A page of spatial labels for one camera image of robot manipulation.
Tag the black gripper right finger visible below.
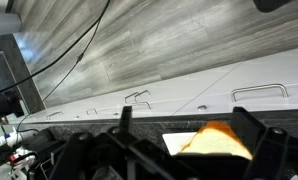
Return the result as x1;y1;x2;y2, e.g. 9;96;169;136
231;106;298;180

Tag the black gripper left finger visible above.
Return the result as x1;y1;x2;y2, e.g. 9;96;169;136
48;105;157;180

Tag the bread slice orange crust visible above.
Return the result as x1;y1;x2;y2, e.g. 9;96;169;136
180;120;253;160

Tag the white square plate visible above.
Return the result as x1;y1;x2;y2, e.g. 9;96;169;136
162;132;198;156

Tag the dark tall cabinet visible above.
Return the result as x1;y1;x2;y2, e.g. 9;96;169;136
0;33;47;114

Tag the long steel cabinet handle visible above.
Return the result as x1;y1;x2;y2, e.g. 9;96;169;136
230;83;289;103

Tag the thick black cable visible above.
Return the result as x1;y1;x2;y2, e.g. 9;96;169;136
0;0;112;94

